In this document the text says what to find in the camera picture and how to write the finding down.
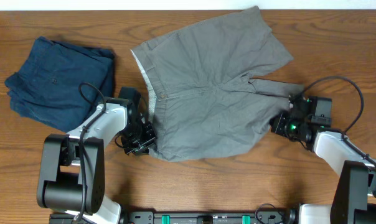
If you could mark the folded navy blue shorts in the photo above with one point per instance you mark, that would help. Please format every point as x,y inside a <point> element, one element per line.
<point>60,83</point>

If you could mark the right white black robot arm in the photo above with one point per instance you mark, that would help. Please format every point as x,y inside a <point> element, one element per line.
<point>355,197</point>

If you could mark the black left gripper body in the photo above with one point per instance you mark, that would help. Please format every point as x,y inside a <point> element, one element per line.
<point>143,139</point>

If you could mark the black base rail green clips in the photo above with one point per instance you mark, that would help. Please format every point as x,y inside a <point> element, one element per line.
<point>266,213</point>

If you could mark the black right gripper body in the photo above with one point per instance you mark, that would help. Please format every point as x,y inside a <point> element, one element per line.
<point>286,126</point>

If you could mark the grey cotton shorts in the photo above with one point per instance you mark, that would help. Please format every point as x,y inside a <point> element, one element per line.
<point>208,92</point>

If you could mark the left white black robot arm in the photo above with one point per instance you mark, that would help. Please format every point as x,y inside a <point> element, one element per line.
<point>72,170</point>

